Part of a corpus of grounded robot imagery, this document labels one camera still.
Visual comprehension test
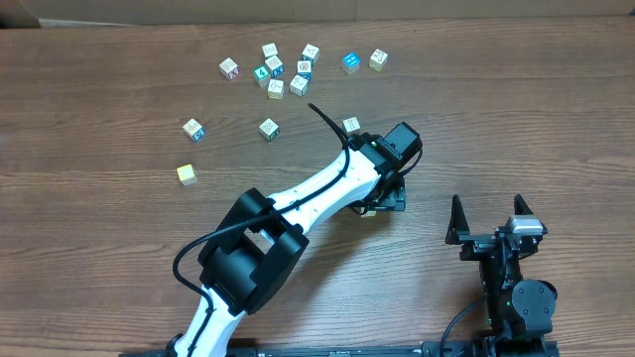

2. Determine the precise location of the wooden block top middle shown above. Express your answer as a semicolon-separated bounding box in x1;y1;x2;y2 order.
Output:
302;44;319;66

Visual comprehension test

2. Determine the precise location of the wooden block far right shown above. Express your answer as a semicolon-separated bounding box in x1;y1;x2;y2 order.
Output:
369;49;388;71

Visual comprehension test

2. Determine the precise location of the wooden block red side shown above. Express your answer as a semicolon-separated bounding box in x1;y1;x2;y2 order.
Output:
219;58;239;80

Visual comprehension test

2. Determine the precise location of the cardboard strip at back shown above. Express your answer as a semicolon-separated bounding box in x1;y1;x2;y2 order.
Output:
1;0;634;28

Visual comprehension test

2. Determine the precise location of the wooden block yellow edge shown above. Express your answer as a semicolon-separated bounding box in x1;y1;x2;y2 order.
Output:
267;79;285;99

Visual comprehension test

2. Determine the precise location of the wooden block black edge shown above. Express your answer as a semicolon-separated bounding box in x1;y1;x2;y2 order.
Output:
290;74;310;97

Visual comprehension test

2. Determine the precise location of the yellow letter C block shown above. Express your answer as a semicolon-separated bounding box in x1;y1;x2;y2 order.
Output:
177;164;197;185

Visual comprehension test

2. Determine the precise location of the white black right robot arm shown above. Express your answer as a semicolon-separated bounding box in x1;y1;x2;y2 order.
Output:
439;194;560;356

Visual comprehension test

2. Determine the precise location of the wooden block blue side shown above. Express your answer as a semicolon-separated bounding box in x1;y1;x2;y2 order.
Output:
265;56;284;78

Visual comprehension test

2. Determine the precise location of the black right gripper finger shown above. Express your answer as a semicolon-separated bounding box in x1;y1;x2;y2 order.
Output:
514;194;534;215
445;194;470;245

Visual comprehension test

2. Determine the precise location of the blue top block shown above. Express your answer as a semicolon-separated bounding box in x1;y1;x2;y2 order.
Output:
341;53;360;74

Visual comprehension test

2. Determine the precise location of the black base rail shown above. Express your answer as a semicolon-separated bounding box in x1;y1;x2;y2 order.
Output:
118;339;561;357

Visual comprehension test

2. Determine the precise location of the wooden block blue middle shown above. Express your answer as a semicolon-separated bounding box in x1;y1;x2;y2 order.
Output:
297;60;313;80

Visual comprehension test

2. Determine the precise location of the wooden block table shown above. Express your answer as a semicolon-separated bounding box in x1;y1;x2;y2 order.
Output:
342;117;361;136

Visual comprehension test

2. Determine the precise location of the wooden block green side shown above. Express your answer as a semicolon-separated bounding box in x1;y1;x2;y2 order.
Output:
259;118;280;142

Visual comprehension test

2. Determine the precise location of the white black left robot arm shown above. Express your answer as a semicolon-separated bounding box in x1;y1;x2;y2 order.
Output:
164;122;423;356

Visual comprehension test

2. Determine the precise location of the green number four block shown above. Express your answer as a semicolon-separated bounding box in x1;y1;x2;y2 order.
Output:
253;65;271;87

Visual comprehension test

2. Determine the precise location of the wooden block blue corner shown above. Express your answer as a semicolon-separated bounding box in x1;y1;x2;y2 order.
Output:
183;118;205;142

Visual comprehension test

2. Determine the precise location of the wooden block top left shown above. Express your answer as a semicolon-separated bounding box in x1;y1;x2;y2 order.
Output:
262;43;278;59

